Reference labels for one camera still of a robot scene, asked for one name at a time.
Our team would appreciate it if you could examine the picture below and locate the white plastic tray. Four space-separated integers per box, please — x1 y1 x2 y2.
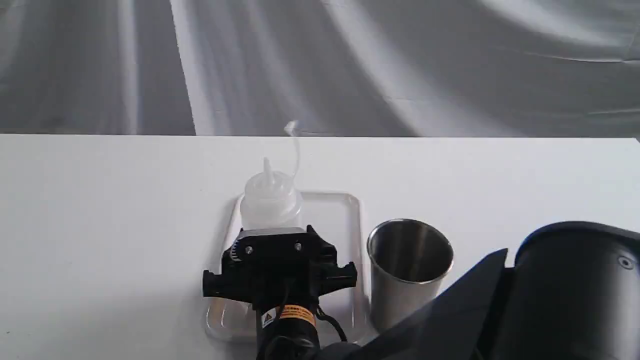
205 190 370 344

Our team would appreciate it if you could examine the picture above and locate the translucent squeeze bottle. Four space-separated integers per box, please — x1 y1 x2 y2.
239 120 304 233

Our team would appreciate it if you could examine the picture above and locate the stainless steel cup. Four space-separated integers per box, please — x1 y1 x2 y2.
366 218 454 333

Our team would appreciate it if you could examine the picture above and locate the grey backdrop cloth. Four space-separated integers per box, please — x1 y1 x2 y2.
1 0 640 138

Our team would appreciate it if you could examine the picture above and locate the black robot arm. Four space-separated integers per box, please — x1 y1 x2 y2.
202 219 639 360

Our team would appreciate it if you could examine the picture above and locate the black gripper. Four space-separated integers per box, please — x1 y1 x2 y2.
202 225 358 310

